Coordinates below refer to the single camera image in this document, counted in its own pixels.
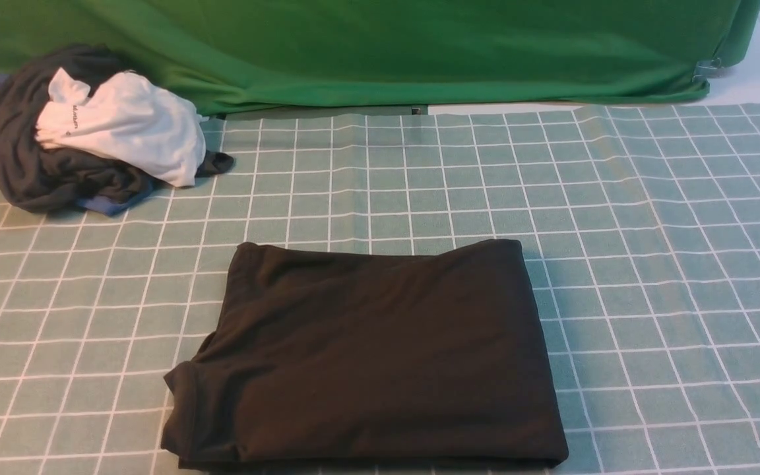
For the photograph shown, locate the green checkered table cloth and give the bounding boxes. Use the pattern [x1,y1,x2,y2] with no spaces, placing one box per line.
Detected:
[0,104,760,474]

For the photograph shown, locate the dark gray long-sleeve shirt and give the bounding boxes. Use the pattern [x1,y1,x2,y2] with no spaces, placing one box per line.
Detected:
[160,239,568,470]

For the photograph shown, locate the white crumpled shirt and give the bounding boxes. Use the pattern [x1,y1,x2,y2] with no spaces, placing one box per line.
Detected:
[36,67,207,187]

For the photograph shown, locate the green backdrop cloth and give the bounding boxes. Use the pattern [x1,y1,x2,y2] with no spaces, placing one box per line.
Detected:
[0,1,760,115]

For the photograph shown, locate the dark navy crumpled garment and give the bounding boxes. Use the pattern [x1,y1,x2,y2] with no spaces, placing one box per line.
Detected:
[0,44,235,216]

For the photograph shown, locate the metal binder clip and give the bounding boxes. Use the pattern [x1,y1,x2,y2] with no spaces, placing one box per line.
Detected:
[691,57,724,83]

